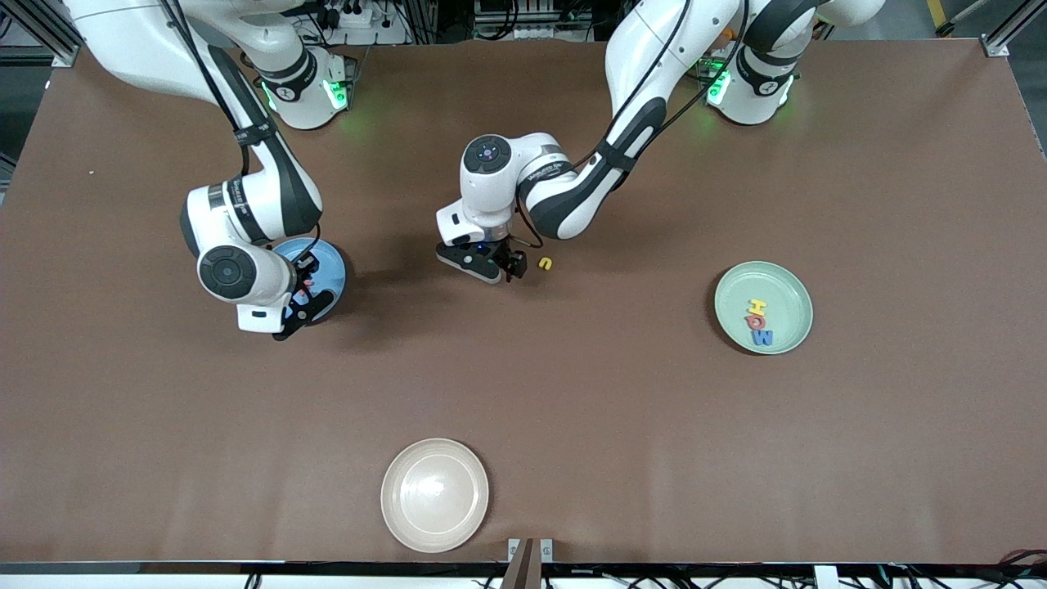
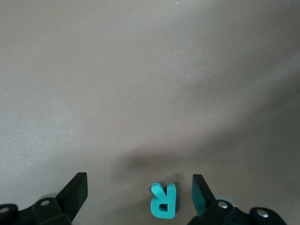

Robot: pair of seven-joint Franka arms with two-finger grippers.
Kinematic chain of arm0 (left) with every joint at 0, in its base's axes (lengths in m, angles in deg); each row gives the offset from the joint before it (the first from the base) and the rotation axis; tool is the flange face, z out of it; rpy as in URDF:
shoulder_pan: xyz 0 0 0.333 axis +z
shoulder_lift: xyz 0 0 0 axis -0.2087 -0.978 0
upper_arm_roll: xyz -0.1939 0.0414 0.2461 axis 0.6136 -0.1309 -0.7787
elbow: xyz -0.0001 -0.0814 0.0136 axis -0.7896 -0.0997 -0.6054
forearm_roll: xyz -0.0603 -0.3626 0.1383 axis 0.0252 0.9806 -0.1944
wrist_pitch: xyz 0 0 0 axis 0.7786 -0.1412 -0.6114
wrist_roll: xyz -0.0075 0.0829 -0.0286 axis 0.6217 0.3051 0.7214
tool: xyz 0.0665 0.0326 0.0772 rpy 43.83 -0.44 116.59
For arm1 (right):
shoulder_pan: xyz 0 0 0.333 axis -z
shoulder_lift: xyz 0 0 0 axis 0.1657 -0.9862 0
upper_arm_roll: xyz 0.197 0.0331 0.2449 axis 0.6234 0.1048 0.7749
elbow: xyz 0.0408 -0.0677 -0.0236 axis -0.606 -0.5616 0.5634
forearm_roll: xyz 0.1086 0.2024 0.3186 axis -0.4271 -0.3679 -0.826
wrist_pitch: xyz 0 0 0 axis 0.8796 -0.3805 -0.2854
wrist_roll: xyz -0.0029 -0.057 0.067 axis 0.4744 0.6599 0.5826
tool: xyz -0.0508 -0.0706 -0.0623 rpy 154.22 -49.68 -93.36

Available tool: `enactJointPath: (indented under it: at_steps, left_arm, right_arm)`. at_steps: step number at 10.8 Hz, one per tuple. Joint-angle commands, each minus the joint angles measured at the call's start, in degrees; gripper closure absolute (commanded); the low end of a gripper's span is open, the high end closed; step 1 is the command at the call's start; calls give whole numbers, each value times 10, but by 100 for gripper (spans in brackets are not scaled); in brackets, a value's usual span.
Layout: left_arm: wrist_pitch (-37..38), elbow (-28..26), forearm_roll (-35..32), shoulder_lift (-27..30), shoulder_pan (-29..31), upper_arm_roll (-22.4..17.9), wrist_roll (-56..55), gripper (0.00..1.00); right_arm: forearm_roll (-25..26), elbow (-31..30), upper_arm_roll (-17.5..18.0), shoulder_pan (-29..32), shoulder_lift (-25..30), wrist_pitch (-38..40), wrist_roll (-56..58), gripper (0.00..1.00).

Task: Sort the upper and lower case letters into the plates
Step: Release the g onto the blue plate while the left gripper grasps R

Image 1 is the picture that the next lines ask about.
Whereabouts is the blue plate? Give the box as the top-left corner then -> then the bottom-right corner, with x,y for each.
270,237 -> 348,325

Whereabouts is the black equipment rack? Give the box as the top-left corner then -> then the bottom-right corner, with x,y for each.
473,0 -> 594,42

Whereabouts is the beige plate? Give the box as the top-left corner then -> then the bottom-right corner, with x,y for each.
380,438 -> 490,554

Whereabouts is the white power strip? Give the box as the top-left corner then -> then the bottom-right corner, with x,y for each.
323,0 -> 385,30

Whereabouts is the pale green plate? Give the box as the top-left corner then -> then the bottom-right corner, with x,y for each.
714,261 -> 814,356

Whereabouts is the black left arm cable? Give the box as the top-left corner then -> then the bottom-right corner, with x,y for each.
515,0 -> 749,250

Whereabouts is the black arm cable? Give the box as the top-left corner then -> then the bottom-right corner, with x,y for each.
515,0 -> 749,250
160,0 -> 324,267

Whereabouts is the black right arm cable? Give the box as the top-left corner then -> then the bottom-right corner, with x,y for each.
160,0 -> 324,267

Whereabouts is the brown post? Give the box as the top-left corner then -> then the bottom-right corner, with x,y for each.
501,537 -> 543,589

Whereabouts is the aluminium frame profile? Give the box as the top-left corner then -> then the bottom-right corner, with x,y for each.
0,0 -> 83,68
982,0 -> 1047,58

